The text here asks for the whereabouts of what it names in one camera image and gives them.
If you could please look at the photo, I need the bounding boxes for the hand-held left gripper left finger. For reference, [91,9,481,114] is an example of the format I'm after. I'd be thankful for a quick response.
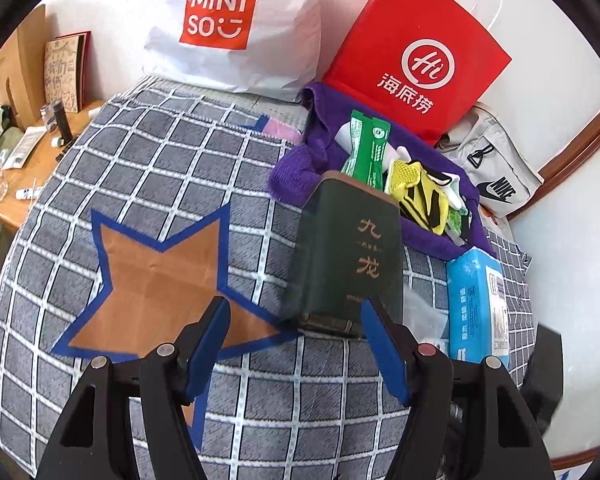
[35,296,232,480]

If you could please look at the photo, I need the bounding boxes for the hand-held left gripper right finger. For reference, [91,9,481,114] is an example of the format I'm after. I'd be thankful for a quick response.
[361,297,556,480]

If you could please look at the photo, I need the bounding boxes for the dark green box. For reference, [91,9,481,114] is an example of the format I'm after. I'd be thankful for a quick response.
[282,170,405,337]

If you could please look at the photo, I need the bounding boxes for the light green wipe packet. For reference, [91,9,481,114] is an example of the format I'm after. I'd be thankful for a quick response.
[450,209,474,235]

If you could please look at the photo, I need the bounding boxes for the dark green wipe packet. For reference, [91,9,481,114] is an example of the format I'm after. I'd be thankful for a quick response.
[341,109,392,192]

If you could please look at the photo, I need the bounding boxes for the clear plastic bag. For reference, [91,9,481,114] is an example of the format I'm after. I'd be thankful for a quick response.
[403,282,451,356]

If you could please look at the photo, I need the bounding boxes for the blue tissue pack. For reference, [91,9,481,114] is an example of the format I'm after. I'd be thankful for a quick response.
[446,247,511,365]

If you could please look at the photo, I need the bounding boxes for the purple cloth bag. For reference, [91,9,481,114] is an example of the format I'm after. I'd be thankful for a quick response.
[269,82,496,261]

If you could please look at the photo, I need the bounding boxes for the grey checked star blanket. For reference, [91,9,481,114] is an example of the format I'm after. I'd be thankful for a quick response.
[0,76,536,480]

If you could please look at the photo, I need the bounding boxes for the grey sling bag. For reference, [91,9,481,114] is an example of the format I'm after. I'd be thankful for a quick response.
[437,102,545,218]

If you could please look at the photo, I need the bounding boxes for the wooden nightstand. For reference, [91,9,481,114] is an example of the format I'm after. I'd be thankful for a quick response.
[0,100,106,233]

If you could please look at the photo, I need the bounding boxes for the pink cloth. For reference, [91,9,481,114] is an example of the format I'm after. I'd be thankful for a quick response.
[262,116,303,145]

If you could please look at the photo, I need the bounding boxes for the black bottle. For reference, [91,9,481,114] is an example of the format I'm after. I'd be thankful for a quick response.
[50,100,74,147]

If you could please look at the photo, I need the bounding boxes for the white tube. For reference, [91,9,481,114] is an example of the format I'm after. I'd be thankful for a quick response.
[10,126,47,170]

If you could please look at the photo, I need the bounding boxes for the red paper bag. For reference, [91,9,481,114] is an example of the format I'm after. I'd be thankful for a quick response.
[322,0,512,147]

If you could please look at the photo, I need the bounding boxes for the brown notebook with red edge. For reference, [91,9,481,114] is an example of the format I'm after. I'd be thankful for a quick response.
[43,31,92,113]

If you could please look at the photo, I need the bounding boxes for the white plastic shopping bag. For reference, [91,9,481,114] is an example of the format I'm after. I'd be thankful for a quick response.
[141,0,323,103]

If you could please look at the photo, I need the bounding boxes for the brown paper bag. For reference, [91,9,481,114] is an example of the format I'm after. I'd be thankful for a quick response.
[0,4,47,122]

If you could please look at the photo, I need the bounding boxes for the wooden bed frame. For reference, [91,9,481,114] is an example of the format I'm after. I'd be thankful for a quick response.
[509,95,600,221]

